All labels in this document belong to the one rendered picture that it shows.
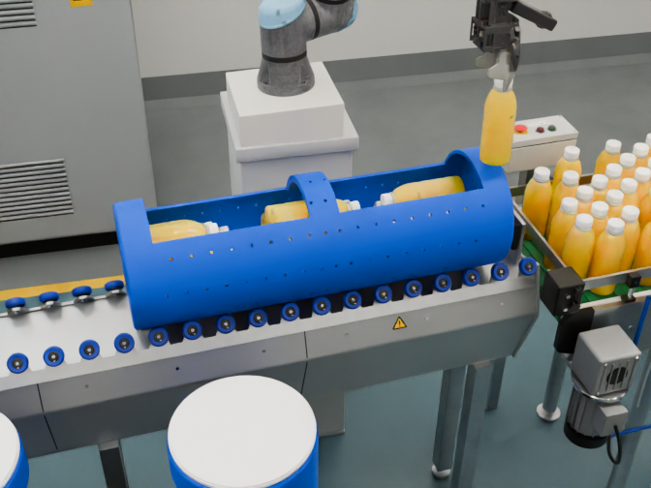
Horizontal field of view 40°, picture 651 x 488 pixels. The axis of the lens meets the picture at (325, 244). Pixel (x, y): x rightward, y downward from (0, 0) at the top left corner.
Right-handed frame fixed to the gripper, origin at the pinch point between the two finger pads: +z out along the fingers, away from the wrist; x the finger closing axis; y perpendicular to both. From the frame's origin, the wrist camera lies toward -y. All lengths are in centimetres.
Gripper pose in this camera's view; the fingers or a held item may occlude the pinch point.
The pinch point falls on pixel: (503, 80)
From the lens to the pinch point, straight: 200.6
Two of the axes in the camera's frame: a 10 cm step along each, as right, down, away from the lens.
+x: 2.8, 5.4, -8.0
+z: 0.0, 8.3, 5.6
